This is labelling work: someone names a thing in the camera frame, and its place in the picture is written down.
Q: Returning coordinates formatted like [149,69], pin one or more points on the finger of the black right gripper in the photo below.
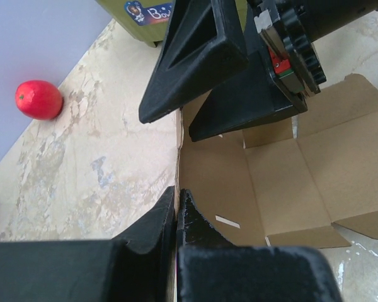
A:
[203,47]
[239,107]

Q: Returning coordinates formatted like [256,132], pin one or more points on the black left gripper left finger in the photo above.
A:
[136,265]

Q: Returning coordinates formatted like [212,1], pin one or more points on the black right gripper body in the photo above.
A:
[279,36]

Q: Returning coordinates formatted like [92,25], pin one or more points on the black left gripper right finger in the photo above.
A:
[211,268]

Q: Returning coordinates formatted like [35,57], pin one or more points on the brown cardboard paper box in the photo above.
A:
[312,185]

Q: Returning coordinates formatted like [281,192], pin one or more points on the green plastic tub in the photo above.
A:
[144,20]

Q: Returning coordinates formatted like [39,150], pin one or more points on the red apple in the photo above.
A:
[39,100]

